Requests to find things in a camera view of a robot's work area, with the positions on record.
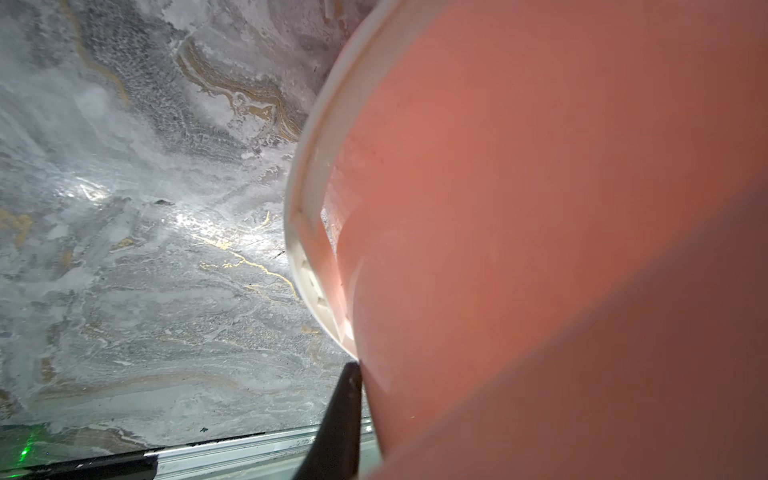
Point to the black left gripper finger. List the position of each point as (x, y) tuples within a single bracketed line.
[(335, 451)]

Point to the pink plastic bucket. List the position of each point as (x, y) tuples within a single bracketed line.
[(541, 229)]

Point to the aluminium front rail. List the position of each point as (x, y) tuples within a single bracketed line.
[(276, 455)]

